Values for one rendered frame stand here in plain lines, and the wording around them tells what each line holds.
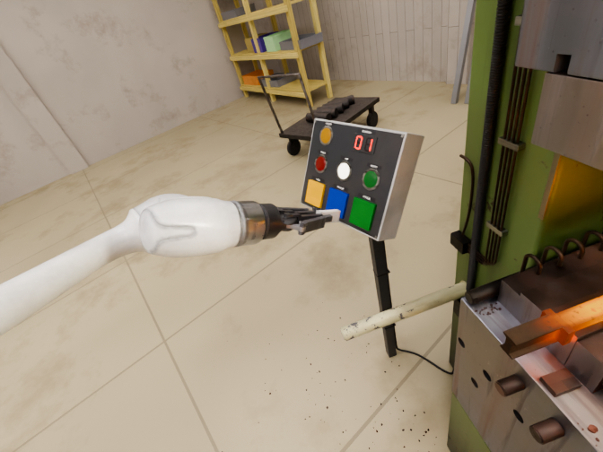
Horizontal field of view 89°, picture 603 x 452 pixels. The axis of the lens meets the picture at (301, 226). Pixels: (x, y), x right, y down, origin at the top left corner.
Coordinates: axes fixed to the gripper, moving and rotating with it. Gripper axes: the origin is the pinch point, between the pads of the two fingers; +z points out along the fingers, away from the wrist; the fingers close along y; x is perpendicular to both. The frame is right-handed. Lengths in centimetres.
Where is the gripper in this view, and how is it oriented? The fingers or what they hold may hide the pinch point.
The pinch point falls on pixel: (327, 216)
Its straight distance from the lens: 76.0
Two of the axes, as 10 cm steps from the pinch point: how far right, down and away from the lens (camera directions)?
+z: 7.7, -0.8, 6.3
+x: 1.6, -9.3, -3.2
